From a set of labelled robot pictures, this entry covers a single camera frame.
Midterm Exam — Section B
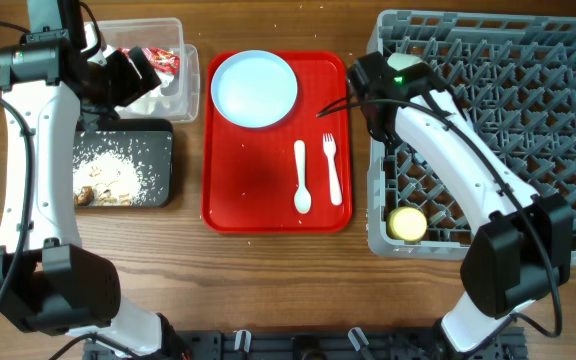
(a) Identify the white tissue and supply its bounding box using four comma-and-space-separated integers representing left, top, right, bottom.
114, 87, 186, 118

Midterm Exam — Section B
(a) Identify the red snack wrapper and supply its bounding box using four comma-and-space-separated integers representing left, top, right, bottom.
142, 47, 181, 75

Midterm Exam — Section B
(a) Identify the white rice pile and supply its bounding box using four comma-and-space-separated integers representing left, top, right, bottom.
73, 151, 145, 207

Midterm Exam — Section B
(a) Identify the light blue plate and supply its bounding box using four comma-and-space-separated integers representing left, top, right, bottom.
210, 50, 298, 129

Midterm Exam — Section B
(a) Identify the brown food scrap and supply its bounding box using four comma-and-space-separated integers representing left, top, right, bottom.
74, 186, 95, 206

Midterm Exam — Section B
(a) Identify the white plastic fork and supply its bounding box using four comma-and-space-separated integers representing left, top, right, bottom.
323, 133, 343, 206

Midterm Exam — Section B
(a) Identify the white plastic spoon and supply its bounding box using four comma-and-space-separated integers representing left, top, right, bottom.
294, 140, 312, 214

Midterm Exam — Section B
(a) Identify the pale green bowl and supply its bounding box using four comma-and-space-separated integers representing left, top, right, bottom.
387, 53, 423, 71

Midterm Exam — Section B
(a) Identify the yellow plastic cup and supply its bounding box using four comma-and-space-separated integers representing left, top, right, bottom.
386, 206, 428, 243

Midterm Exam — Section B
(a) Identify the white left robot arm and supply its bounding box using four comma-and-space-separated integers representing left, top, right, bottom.
0, 1, 192, 359

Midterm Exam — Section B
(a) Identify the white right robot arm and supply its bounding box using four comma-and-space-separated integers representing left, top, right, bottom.
347, 52, 573, 359

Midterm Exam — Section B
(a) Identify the black food waste tray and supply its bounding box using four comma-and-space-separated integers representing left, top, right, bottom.
73, 119, 174, 208

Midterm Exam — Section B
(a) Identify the blue-grey dishwasher rack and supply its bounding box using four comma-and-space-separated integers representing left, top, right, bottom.
366, 10, 576, 264

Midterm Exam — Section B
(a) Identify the clear plastic bin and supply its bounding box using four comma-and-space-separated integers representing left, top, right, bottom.
85, 18, 201, 123

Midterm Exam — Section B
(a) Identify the red plastic tray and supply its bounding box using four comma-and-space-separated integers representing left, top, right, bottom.
201, 51, 353, 234

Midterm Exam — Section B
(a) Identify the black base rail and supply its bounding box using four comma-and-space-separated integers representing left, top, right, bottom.
83, 325, 527, 360

